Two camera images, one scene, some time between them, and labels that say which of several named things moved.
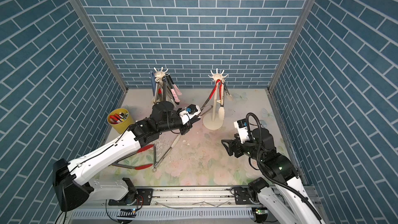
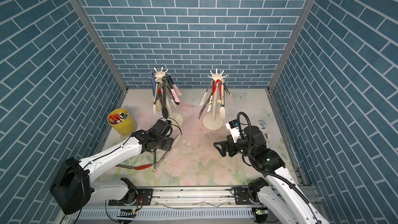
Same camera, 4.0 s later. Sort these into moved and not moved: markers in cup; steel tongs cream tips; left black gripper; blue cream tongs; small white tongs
Moved: left black gripper; small white tongs
Not moved: markers in cup; blue cream tongs; steel tongs cream tips
